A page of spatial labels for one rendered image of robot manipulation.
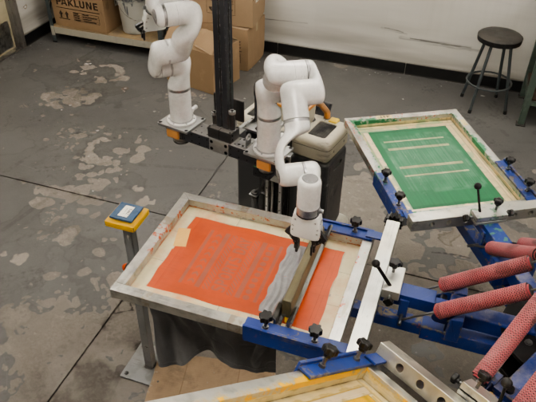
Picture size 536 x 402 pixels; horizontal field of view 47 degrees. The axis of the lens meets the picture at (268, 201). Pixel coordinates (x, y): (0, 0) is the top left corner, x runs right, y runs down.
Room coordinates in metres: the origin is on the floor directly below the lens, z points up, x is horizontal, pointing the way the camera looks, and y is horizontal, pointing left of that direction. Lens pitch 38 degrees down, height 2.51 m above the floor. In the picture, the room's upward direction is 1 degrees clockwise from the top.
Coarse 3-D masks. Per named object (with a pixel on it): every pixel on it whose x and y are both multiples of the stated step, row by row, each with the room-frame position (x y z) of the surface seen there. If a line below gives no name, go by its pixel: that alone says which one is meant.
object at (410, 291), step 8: (408, 288) 1.45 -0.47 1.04; (416, 288) 1.45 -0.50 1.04; (424, 288) 1.45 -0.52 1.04; (400, 296) 1.41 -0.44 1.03; (408, 296) 1.41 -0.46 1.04; (416, 296) 1.41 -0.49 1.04; (424, 296) 1.41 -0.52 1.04; (432, 296) 1.41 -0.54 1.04; (408, 304) 1.41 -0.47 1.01; (416, 304) 1.40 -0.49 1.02; (424, 304) 1.39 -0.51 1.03; (432, 304) 1.38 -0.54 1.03
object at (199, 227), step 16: (192, 224) 1.85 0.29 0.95; (208, 224) 1.86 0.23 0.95; (224, 224) 1.86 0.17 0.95; (192, 240) 1.76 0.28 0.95; (256, 240) 1.77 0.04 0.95; (272, 240) 1.77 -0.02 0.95; (288, 240) 1.77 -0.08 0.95; (336, 256) 1.69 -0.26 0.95; (272, 272) 1.60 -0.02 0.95; (320, 272) 1.60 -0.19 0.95; (336, 272) 1.60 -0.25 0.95
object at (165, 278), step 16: (176, 256) 1.67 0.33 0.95; (192, 256) 1.67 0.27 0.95; (160, 272) 1.58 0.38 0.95; (176, 272) 1.59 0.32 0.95; (160, 288) 1.51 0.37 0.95; (176, 288) 1.51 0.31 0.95; (192, 288) 1.51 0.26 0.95; (320, 288) 1.52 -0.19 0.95; (224, 304) 1.44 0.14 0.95; (240, 304) 1.44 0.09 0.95; (256, 304) 1.44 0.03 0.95; (304, 304) 1.45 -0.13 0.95; (320, 304) 1.45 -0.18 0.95; (304, 320) 1.37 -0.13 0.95; (320, 320) 1.38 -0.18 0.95
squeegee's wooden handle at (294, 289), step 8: (304, 256) 1.57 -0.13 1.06; (312, 256) 1.58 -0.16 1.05; (304, 264) 1.53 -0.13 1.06; (312, 264) 1.59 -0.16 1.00; (296, 272) 1.49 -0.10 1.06; (304, 272) 1.49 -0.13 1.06; (296, 280) 1.45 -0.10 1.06; (304, 280) 1.50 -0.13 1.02; (288, 288) 1.42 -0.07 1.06; (296, 288) 1.42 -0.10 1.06; (288, 296) 1.38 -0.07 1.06; (296, 296) 1.41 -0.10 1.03; (288, 304) 1.36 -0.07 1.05; (288, 312) 1.36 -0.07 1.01
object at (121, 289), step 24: (168, 216) 1.86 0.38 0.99; (240, 216) 1.90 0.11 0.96; (264, 216) 1.87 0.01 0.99; (288, 216) 1.87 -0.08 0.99; (336, 240) 1.77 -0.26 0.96; (360, 240) 1.75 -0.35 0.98; (144, 264) 1.61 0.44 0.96; (360, 264) 1.61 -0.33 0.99; (120, 288) 1.47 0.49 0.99; (168, 312) 1.39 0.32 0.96; (192, 312) 1.37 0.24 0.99; (216, 312) 1.37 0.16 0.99; (336, 336) 1.28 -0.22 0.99
